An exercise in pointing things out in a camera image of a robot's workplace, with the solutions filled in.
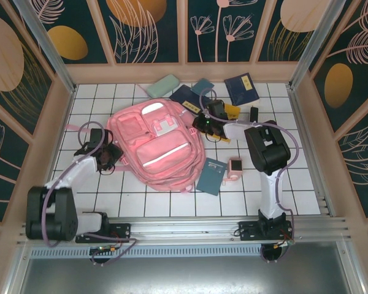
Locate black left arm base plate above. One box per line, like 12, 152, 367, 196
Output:
75, 222, 132, 244

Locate mint green pencil case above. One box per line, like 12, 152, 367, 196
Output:
146, 73, 180, 99

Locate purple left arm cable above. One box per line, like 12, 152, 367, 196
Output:
41, 121, 139, 266

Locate thin navy book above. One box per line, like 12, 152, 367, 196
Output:
168, 85, 214, 116

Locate aluminium frame post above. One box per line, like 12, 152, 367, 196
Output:
288, 0, 348, 89
12, 0, 78, 93

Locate thick navy book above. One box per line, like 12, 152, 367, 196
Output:
224, 72, 261, 107

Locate pink pencil sharpener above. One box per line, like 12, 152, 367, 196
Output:
222, 157, 243, 186

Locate small circuit board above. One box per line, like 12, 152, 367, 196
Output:
272, 239, 296, 249
90, 244, 117, 255

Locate teal notebook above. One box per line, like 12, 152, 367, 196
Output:
196, 157, 228, 197

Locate yellow book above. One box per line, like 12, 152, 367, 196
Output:
205, 104, 242, 145

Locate aluminium side rail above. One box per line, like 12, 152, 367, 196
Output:
286, 85, 337, 219

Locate pink backpack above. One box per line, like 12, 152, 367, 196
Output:
65, 98, 207, 194

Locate small teal pouch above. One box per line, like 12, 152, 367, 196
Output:
191, 78, 215, 96

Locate slotted grey cable tray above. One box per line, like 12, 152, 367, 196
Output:
29, 246, 264, 260

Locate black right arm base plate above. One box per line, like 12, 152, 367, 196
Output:
238, 220, 295, 246

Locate aluminium mounting rail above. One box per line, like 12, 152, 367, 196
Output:
17, 216, 353, 246

